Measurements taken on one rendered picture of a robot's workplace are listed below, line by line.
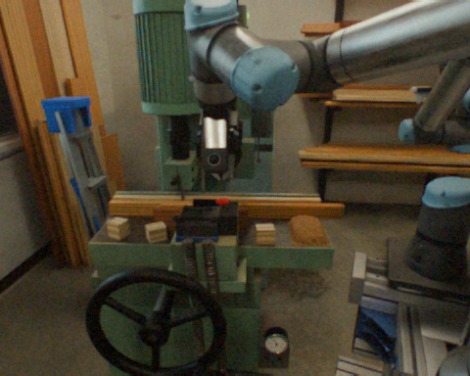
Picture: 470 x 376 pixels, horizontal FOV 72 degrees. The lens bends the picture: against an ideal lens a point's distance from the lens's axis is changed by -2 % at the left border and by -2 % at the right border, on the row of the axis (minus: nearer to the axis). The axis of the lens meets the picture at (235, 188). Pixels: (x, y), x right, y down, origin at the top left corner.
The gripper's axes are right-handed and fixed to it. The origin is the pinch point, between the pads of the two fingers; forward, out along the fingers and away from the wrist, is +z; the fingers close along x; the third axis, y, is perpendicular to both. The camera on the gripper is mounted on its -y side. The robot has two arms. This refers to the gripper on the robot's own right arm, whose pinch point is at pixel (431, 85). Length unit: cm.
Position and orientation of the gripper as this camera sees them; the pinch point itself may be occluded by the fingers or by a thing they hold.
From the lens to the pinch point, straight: 146.0
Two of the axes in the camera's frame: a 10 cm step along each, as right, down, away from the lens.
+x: 9.8, -0.8, -1.8
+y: 1.3, 9.3, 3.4
